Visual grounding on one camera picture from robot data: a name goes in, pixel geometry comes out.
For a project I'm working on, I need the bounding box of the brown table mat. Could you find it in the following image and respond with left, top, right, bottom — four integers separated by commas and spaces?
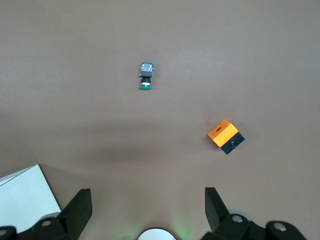
0, 0, 320, 240

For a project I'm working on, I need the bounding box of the white drawer cabinet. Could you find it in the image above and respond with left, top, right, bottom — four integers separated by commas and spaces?
0, 163, 62, 228

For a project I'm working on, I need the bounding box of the orange and black box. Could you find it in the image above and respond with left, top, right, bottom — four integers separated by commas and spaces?
207, 119, 246, 155

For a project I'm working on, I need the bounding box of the green push button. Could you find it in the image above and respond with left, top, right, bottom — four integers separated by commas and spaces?
137, 61, 154, 90

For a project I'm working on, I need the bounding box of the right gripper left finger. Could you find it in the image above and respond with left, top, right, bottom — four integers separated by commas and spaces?
0, 188, 93, 240

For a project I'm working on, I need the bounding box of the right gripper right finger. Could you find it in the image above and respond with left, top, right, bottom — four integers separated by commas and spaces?
201, 187, 308, 240

